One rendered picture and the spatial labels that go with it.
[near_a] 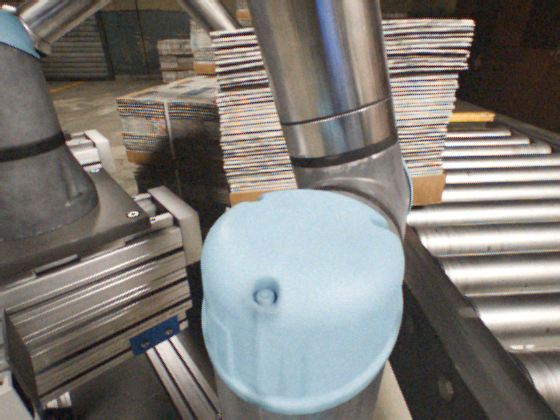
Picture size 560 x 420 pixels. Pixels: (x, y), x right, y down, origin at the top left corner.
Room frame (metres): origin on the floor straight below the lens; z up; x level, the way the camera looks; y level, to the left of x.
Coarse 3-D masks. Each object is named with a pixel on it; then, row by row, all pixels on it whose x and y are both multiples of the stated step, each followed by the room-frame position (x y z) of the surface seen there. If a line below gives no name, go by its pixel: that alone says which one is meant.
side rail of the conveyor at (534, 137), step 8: (496, 120) 0.93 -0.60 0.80; (504, 120) 0.93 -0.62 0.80; (488, 128) 0.92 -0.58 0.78; (512, 128) 0.84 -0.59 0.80; (520, 128) 0.84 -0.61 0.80; (528, 136) 0.78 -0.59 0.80; (536, 136) 0.77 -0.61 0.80; (544, 136) 0.77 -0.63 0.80; (552, 144) 0.71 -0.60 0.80; (552, 152) 0.70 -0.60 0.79
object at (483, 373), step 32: (416, 256) 0.30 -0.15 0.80; (416, 288) 0.25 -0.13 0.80; (448, 288) 0.25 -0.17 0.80; (416, 320) 0.22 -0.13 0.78; (448, 320) 0.21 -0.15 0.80; (480, 320) 0.21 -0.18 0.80; (416, 352) 0.21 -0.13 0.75; (448, 352) 0.18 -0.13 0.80; (480, 352) 0.17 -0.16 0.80; (416, 384) 0.20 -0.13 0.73; (448, 384) 0.16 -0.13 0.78; (480, 384) 0.15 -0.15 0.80; (512, 384) 0.15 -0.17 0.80; (416, 416) 0.18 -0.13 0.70; (448, 416) 0.15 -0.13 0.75; (480, 416) 0.13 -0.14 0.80; (512, 416) 0.13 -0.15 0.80; (544, 416) 0.13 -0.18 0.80
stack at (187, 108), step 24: (144, 96) 1.13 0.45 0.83; (168, 96) 1.13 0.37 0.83; (192, 96) 1.13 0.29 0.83; (144, 120) 1.09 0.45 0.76; (168, 120) 1.06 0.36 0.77; (192, 120) 1.04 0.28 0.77; (216, 120) 1.02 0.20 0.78; (144, 144) 1.09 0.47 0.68; (168, 144) 1.06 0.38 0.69; (192, 144) 1.04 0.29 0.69; (216, 144) 1.02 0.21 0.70; (144, 168) 1.09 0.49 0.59; (168, 168) 1.08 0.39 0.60; (144, 192) 1.11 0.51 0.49; (192, 192) 1.05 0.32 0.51; (216, 192) 1.03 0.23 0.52; (216, 216) 1.03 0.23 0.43; (192, 264) 1.06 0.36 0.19; (192, 288) 1.07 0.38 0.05
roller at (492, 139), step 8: (456, 136) 0.77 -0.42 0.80; (464, 136) 0.77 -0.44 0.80; (472, 136) 0.77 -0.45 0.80; (480, 136) 0.77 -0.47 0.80; (488, 136) 0.77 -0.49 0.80; (496, 136) 0.77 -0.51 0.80; (504, 136) 0.77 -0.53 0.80; (512, 136) 0.77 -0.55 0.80; (520, 136) 0.78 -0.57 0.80; (448, 144) 0.75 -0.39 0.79; (456, 144) 0.75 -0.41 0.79; (464, 144) 0.75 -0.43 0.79; (472, 144) 0.75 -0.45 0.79; (480, 144) 0.75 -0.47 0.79; (488, 144) 0.75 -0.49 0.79; (496, 144) 0.75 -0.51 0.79
